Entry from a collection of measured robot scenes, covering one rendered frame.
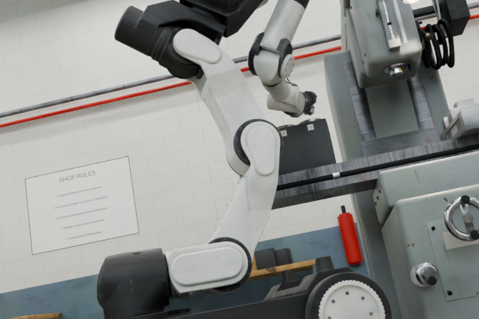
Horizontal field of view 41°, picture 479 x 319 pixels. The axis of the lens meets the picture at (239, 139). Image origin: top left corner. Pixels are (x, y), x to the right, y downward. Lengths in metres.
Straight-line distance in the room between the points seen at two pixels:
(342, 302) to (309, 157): 0.87
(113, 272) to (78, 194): 5.48
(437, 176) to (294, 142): 0.54
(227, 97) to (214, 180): 4.91
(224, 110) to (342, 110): 1.04
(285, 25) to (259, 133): 0.38
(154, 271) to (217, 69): 0.59
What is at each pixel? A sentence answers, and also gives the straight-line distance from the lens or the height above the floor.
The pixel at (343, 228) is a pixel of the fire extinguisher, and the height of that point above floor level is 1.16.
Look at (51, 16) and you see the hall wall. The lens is 7.92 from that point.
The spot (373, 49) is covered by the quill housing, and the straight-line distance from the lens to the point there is 2.38.
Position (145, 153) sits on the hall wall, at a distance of 6.98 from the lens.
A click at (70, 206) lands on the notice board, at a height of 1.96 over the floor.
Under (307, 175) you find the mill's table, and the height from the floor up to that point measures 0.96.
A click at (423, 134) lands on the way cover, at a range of 2.76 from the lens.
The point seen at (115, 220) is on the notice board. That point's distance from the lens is 6.96.
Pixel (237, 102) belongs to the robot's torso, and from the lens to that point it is 1.85.
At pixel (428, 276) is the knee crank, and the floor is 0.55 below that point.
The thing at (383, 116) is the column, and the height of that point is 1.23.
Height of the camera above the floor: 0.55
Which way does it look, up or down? 15 degrees up
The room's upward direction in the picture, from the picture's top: 11 degrees counter-clockwise
